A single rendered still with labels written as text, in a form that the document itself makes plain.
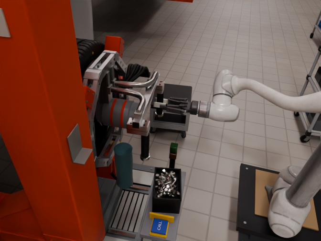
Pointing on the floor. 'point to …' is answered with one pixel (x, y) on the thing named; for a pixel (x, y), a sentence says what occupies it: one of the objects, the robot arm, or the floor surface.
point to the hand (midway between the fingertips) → (160, 103)
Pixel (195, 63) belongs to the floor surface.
